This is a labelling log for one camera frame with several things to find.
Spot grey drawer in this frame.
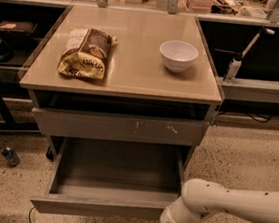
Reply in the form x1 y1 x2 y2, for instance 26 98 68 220
31 138 188 220
33 108 208 146

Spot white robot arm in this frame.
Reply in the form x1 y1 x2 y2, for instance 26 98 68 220
159 178 279 223

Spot grey top drawer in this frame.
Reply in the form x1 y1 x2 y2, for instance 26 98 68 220
33 108 208 146

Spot grey drawer cabinet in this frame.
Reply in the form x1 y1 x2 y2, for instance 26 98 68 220
11 0 232 180

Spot small blue can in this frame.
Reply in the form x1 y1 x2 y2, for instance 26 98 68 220
2 147 20 167

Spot white bowl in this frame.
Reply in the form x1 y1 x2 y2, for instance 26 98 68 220
159 40 199 73

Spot brown yellow chip bag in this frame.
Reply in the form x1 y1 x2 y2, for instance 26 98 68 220
57 28 117 80

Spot pink stacked trays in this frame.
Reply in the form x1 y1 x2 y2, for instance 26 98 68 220
183 0 215 13

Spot black floor cable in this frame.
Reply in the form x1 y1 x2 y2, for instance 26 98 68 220
27 206 38 223

